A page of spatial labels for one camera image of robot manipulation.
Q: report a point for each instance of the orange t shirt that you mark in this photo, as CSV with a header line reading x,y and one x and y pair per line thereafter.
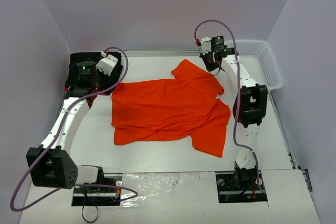
x,y
171,109

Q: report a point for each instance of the black folded t shirt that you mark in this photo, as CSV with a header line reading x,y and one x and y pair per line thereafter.
x,y
76,58

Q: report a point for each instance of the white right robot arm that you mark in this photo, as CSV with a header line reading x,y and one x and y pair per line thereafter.
x,y
250,104

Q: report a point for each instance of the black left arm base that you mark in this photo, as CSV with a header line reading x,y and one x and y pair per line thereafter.
x,y
95,196

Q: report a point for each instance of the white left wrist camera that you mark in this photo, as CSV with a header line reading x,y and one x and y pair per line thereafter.
x,y
107,64

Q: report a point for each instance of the white plastic basket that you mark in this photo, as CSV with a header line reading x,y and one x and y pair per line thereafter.
x,y
257,66

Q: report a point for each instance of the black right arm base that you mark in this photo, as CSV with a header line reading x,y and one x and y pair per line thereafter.
x,y
229,192

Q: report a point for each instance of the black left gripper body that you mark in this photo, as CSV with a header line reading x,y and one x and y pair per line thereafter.
x,y
113,71

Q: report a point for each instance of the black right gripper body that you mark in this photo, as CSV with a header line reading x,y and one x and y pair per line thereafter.
x,y
210,61

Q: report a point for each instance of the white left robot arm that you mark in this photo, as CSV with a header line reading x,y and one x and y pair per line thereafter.
x,y
50,164

